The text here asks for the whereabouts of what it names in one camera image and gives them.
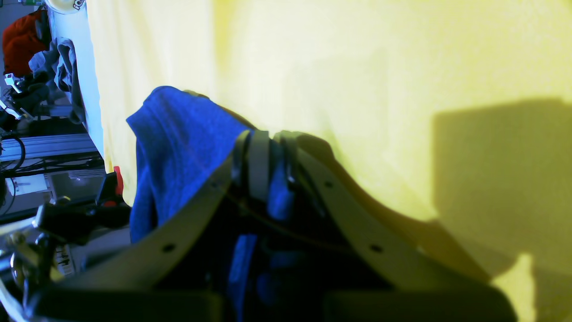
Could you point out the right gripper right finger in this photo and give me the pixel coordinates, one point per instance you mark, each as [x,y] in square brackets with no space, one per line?
[423,290]

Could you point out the grey cloth pile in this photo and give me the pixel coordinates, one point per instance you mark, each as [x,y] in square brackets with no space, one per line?
[59,63]

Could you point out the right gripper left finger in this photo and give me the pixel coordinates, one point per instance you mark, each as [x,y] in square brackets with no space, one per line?
[123,287]

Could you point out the red clamp right top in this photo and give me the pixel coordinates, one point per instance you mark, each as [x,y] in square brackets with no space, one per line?
[110,196]

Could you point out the dark blue long-sleeve shirt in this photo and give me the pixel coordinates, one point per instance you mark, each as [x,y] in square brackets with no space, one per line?
[181,139]

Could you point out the clear tape dispenser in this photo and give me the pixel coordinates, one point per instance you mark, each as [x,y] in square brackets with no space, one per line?
[65,7]

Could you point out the yellow table cloth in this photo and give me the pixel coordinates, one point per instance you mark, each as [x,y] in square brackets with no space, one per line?
[455,114]

